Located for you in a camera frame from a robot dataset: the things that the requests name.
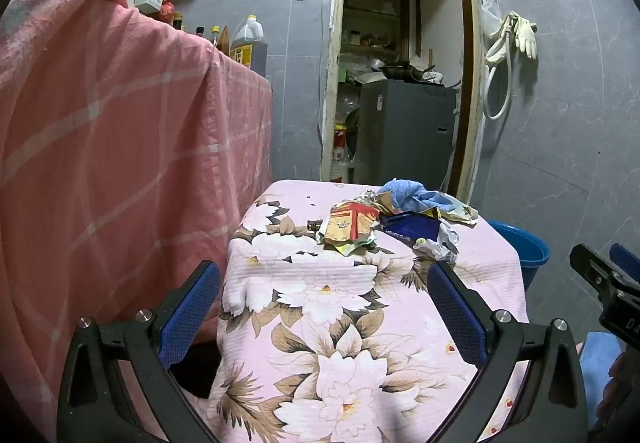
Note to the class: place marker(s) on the black-capped sauce bottle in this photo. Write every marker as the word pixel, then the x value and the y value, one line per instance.
pixel 200 31

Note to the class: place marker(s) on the pink checked cloth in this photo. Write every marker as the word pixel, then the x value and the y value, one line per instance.
pixel 100 123

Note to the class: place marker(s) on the wooden door frame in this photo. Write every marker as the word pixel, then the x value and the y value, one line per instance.
pixel 331 73

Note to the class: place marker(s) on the yellow-capped sauce bottle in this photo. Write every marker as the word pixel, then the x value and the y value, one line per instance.
pixel 215 34

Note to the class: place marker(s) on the blue plastic bucket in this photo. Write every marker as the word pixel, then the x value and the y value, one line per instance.
pixel 530 253

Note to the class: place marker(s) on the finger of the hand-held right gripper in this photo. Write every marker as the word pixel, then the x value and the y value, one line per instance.
pixel 627 260
pixel 590 268

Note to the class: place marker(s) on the wooden shelf unit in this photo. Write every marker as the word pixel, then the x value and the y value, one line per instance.
pixel 370 23

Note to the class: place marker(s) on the black wok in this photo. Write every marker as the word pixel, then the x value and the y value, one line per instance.
pixel 400 71

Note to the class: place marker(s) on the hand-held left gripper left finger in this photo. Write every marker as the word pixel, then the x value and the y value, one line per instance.
pixel 192 318

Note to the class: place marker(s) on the yellow-edged wrapper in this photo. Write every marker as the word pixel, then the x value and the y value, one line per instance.
pixel 459 212

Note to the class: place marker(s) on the red snack wrapper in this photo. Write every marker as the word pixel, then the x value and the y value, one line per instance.
pixel 350 223

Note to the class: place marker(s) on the orange liquid bottle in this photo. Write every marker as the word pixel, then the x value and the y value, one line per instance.
pixel 223 43

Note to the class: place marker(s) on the grey washing machine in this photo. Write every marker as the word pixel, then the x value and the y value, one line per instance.
pixel 405 133

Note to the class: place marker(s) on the floral pink tablecloth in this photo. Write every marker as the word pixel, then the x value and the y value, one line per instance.
pixel 300 323

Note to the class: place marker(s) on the white wrapper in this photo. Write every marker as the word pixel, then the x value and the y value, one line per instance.
pixel 440 248

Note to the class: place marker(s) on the cream rubber gloves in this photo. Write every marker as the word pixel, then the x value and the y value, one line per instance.
pixel 525 35

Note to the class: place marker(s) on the dark blue packet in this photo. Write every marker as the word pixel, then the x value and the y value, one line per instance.
pixel 407 223

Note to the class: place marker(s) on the clear plastic bag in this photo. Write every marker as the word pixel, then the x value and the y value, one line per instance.
pixel 490 13

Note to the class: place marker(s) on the person's right hand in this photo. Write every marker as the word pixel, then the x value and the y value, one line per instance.
pixel 622 388

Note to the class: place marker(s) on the light blue garment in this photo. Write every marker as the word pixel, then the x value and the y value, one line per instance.
pixel 597 358

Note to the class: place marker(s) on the cooking oil jug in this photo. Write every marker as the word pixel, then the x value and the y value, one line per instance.
pixel 248 48

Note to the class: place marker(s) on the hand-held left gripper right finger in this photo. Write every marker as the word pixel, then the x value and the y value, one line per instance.
pixel 455 318

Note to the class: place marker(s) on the red plastic bag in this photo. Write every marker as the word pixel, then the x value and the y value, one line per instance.
pixel 167 5

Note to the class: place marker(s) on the light blue cloth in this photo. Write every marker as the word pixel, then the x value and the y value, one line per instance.
pixel 405 190

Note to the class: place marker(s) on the white spray bottle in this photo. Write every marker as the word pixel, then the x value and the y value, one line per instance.
pixel 340 155

